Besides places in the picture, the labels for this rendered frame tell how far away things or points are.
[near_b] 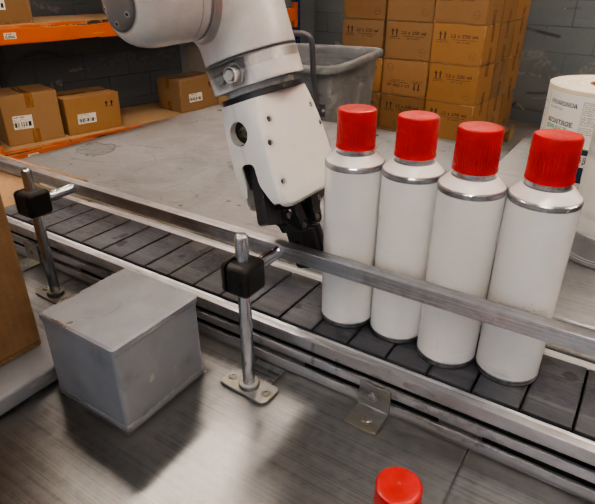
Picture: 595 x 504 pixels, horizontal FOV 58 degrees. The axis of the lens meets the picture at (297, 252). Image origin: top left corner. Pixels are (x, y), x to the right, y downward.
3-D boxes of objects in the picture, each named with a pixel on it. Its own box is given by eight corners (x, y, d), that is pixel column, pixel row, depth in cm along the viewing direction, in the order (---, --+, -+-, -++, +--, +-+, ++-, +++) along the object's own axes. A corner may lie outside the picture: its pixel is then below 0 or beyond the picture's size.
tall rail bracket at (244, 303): (295, 360, 55) (294, 213, 47) (252, 402, 50) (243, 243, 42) (269, 349, 56) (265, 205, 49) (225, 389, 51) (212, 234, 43)
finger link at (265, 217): (246, 212, 45) (287, 234, 49) (262, 131, 48) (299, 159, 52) (236, 213, 46) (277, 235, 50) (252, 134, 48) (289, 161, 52)
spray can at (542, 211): (542, 360, 47) (604, 130, 38) (531, 395, 43) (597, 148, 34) (483, 341, 50) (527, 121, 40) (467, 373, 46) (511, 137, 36)
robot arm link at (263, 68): (254, 48, 42) (265, 86, 43) (313, 38, 48) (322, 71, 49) (184, 76, 47) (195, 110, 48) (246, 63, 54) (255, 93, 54)
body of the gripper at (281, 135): (254, 77, 42) (294, 210, 45) (320, 61, 50) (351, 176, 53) (191, 100, 47) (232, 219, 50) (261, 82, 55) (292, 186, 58)
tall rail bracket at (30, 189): (102, 279, 69) (78, 156, 62) (53, 305, 64) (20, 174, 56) (86, 272, 71) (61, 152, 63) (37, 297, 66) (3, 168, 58)
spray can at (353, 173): (381, 309, 54) (399, 105, 45) (358, 335, 50) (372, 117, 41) (336, 294, 57) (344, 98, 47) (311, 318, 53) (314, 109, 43)
